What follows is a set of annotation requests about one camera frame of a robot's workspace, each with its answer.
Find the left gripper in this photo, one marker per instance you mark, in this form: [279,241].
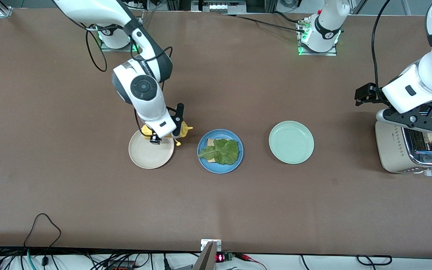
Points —
[372,94]

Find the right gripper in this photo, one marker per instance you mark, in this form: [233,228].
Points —
[155,140]

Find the yellow mustard squeeze bottle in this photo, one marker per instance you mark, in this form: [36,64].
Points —
[182,133]

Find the green lettuce leaf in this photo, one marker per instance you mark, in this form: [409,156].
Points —
[223,152]

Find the beige round plate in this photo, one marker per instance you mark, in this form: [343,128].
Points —
[148,155]

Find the blue round plate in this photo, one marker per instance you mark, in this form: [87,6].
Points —
[219,169]

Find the pale green round plate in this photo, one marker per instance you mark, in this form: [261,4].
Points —
[291,142]

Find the plain bread slice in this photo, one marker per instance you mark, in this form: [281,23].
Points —
[210,142]

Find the beige chrome toaster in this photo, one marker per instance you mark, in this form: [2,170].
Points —
[392,153]

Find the red LED display module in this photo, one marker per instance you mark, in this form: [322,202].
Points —
[220,258]

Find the grey device with white label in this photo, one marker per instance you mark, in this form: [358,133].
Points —
[219,6]

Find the red clip leads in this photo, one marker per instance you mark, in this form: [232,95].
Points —
[246,257]

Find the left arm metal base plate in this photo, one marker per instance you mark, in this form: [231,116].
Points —
[317,53]

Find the white bracket at table edge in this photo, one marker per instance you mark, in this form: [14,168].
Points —
[218,245]

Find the grey metal camera bar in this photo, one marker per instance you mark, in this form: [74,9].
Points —
[206,258]

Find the aluminium frame profile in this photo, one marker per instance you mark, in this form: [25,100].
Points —
[4,9]

